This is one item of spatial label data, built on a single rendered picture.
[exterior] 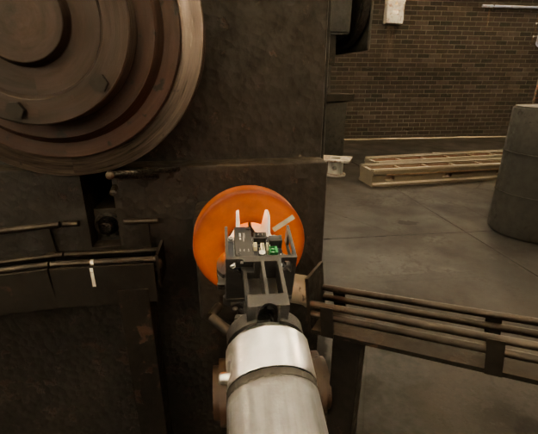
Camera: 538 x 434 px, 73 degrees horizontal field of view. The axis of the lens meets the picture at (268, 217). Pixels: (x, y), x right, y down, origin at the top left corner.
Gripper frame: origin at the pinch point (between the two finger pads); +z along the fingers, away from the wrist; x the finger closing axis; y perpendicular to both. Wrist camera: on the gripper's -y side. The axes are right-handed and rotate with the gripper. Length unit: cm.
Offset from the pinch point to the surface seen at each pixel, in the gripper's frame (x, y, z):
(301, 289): -10.1, -17.1, 3.7
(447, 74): -413, -135, 613
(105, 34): 18.8, 20.8, 16.9
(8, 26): 30.5, 21.3, 16.3
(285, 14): -9.6, 21.1, 41.5
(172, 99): 11.5, 10.1, 22.5
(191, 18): 7.8, 21.8, 25.9
